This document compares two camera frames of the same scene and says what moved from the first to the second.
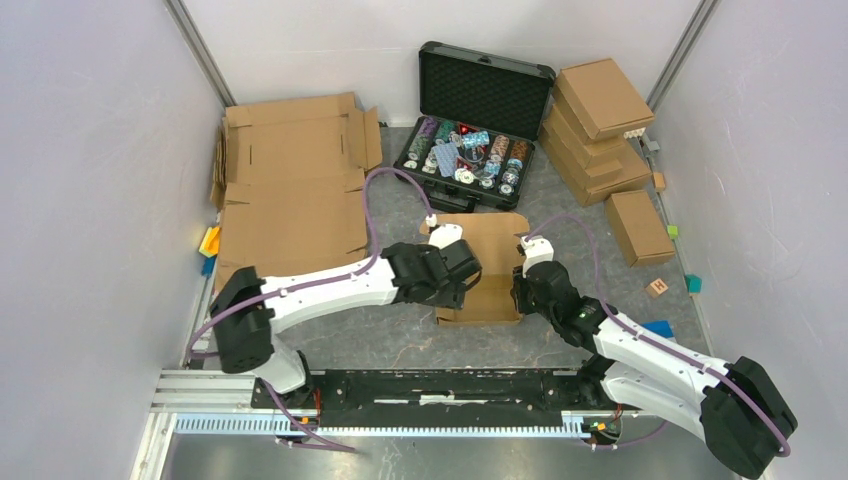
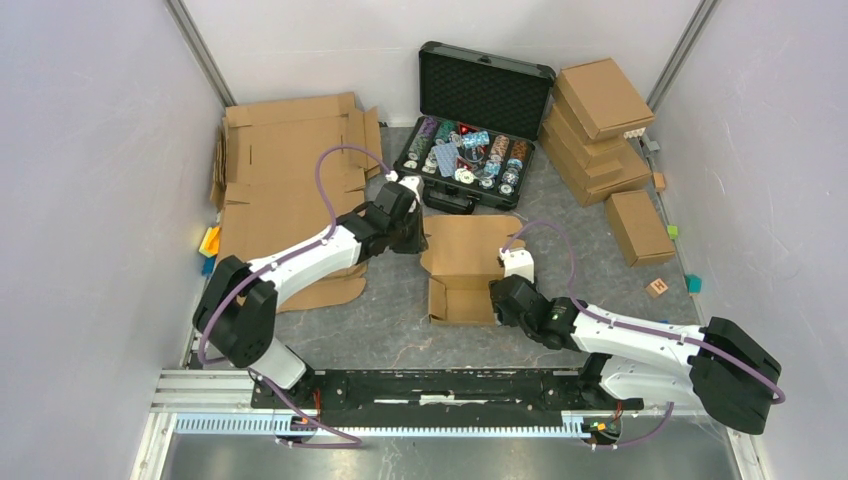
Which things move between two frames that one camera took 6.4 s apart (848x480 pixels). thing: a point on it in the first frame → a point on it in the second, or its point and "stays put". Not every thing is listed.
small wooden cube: (658, 181) stays put
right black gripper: (517, 292) → (503, 319)
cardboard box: (492, 236) stays put
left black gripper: (453, 297) → (419, 242)
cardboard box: (601, 99) stays put
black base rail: (525, 397) stays put
